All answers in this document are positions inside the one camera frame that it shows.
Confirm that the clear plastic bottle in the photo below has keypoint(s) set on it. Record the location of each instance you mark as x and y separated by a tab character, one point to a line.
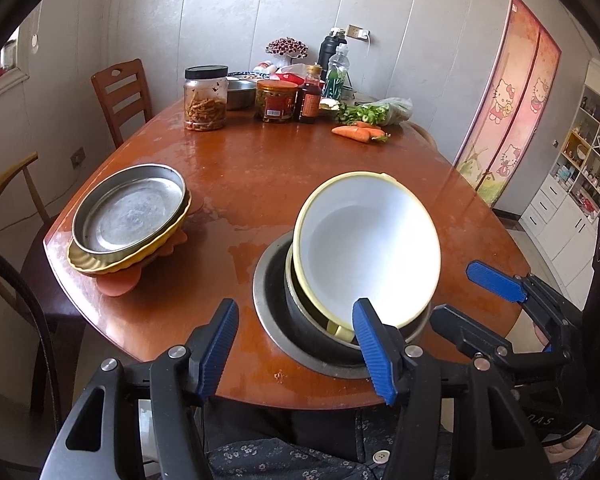
336	80

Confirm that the dark floral clothing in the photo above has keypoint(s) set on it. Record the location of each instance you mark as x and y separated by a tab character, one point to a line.
290	455

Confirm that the red white flower ornament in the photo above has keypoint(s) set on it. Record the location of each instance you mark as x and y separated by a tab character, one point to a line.
286	46

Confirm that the carrot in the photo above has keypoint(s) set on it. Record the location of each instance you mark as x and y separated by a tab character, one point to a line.
350	133
372	131

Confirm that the large steel bowl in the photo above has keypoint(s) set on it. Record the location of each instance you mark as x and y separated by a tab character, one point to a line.
270	305

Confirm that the yellow scalloped plate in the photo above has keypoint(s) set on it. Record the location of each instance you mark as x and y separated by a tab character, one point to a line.
110	266

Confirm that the black-lidded pickle jar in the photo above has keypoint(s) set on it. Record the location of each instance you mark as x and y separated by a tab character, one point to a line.
205	105

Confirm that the red label pickle jar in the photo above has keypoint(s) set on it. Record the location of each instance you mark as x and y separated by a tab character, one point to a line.
277	105

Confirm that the black thermos bottle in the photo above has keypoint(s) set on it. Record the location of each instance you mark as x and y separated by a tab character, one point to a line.
327	50

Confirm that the steel plate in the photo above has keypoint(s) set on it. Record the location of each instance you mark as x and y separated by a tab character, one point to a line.
130	210

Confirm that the pink cartoon printed door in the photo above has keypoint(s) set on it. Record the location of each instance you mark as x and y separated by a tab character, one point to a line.
510	105

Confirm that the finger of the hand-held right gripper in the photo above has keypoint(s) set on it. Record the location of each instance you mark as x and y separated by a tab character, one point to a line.
495	282
460	330

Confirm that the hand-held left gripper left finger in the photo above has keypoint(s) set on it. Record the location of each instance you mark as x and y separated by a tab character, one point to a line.
220	350

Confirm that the orange flower-shaped plate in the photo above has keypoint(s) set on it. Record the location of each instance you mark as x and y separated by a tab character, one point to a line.
125	285

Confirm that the low wall socket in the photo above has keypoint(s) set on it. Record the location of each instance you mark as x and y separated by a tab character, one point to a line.
78	157

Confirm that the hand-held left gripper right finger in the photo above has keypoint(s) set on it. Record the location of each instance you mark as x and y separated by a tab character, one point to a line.
375	355

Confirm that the green leafy vegetables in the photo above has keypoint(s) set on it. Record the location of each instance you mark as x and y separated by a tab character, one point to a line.
370	114

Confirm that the window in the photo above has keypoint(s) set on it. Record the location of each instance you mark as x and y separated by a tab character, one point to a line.
5	75

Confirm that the small steel bowl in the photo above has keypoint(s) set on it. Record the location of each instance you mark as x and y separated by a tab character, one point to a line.
305	320

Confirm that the wooden slatted chair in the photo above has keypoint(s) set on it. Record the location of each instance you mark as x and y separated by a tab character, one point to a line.
125	85

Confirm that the wooden armchair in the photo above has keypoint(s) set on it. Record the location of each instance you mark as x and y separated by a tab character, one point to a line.
10	172
425	132

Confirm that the dark sauce bottle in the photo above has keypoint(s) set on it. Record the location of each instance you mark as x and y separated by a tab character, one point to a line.
309	102

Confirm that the white display cabinet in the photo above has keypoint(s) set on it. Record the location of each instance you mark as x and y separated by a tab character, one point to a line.
555	210

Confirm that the white yellow-rimmed bowl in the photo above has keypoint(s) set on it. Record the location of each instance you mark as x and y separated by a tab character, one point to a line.
370	245

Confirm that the wall outlet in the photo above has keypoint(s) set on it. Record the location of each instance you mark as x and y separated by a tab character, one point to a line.
356	32

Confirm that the red white packet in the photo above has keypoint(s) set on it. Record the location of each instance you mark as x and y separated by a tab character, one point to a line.
290	76

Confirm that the steel basin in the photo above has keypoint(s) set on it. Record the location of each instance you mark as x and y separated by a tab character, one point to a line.
240	95

